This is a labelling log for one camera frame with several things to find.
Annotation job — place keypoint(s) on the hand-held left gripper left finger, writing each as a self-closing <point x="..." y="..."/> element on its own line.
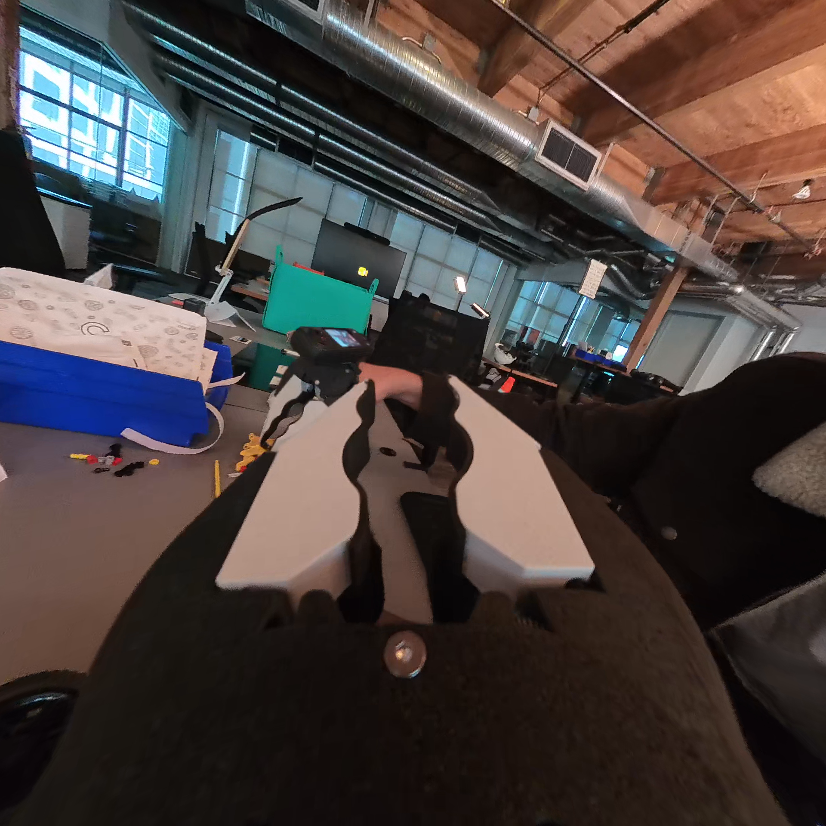
<point x="290" y="516"/>

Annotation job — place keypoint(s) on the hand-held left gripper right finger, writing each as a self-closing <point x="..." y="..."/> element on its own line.
<point x="523" y="510"/>

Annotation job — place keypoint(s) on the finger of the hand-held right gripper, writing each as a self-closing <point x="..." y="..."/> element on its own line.
<point x="279" y="403"/>
<point x="317" y="410"/>

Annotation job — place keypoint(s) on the pile of yellow toy bricks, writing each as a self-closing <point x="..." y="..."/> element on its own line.
<point x="251" y="452"/>

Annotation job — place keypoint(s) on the person's right forearm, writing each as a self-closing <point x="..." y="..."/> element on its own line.
<point x="613" y="439"/>

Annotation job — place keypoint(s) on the wooden desk lamp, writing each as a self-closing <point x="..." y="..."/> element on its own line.
<point x="233" y="248"/>

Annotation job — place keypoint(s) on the grey desk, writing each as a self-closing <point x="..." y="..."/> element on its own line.
<point x="97" y="548"/>

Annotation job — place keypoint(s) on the person's right hand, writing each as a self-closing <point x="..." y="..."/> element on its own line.
<point x="397" y="387"/>

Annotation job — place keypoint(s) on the green storage box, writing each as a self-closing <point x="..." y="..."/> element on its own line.
<point x="264" y="364"/>

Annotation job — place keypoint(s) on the teal fabric bag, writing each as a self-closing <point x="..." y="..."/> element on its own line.
<point x="316" y="297"/>

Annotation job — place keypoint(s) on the yellow toy axle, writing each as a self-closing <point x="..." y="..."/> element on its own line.
<point x="217" y="479"/>

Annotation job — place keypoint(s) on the bundle of small paper bags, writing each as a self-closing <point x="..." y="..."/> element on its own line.
<point x="206" y="364"/>

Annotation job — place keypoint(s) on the black monitor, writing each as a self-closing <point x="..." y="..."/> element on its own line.
<point x="342" y="251"/>

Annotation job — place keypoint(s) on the white paper strip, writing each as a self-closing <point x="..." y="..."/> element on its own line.
<point x="164" y="446"/>

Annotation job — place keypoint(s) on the small dark box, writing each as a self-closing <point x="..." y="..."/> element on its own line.
<point x="193" y="306"/>

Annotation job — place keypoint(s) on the scatter of small toy pins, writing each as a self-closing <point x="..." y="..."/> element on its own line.
<point x="129" y="469"/>

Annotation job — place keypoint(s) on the blue plastic bin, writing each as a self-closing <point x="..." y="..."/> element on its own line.
<point x="97" y="393"/>

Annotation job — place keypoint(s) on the brown fleece-lined jacket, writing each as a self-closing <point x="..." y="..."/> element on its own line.
<point x="710" y="548"/>

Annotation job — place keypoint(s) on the large white printed paper bag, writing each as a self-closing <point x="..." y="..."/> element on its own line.
<point x="77" y="310"/>

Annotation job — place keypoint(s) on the hanging paper sign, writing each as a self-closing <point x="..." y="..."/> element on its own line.
<point x="593" y="277"/>

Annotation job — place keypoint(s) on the paned window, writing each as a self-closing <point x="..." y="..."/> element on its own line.
<point x="77" y="116"/>

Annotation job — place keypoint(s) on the silver ventilation duct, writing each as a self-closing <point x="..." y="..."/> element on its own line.
<point x="439" y="84"/>

